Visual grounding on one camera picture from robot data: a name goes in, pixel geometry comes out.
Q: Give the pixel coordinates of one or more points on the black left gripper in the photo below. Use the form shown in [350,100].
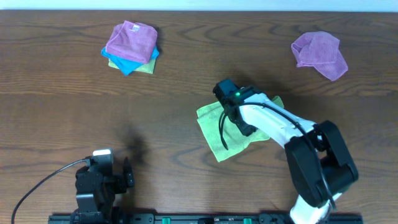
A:
[117,182]

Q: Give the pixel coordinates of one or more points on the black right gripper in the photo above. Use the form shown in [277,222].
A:
[246,130]

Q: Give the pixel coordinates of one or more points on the light green microfiber cloth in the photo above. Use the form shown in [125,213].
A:
[208,119]

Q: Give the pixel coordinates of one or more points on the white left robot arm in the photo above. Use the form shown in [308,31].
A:
[96,190]

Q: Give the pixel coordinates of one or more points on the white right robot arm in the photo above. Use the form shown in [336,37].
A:
[319,161]

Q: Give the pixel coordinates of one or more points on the folded green cloth under stack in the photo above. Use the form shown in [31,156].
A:
[146,68]

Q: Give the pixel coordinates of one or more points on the crumpled purple cloth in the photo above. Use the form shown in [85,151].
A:
[320,50]

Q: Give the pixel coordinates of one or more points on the folded blue cloth in stack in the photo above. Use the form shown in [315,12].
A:
[127,66]

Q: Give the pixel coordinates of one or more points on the folded purple cloth on stack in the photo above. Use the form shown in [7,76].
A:
[132,41]

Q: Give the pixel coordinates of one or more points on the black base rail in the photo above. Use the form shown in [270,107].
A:
[174,218]

